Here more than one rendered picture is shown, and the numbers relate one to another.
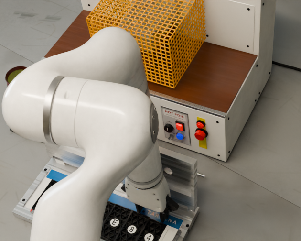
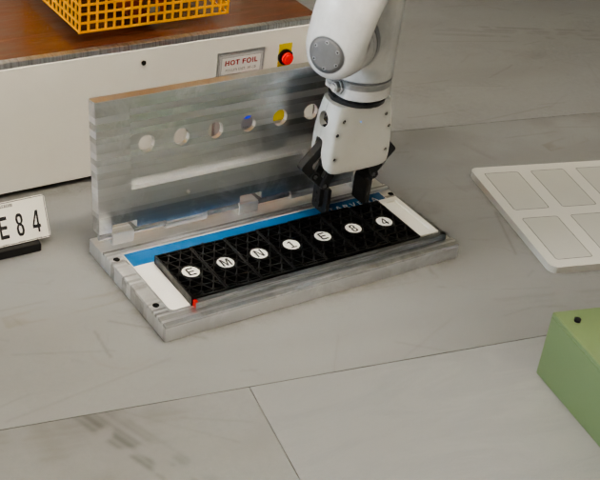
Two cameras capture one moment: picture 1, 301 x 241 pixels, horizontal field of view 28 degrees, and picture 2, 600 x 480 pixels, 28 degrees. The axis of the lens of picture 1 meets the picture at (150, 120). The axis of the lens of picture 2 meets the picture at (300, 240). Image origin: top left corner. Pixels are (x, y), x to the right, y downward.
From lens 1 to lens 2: 1.52 m
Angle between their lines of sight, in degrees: 55
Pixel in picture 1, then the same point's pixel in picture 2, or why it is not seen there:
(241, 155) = not seen: hidden behind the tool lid
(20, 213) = (183, 319)
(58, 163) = (118, 244)
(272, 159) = not seen: hidden behind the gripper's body
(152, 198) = (381, 127)
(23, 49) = not seen: outside the picture
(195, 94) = (253, 15)
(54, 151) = (118, 210)
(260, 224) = (436, 158)
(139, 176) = (390, 63)
